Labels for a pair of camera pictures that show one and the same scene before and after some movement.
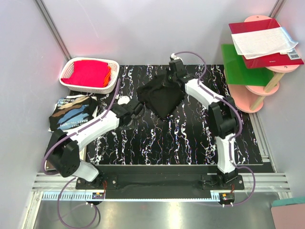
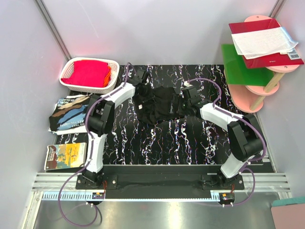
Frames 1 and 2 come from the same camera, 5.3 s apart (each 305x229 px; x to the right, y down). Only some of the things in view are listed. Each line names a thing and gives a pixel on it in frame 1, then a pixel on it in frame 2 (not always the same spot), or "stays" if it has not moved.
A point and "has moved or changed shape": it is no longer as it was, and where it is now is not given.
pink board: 289,216 stays
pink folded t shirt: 89,73 stays
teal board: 281,202 stays
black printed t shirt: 160,96 has moved or changed shape
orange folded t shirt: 106,80 stays
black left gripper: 137,108 → 144,88
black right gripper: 170,78 → 182,102
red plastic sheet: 291,57 stays
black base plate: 160,179 stays
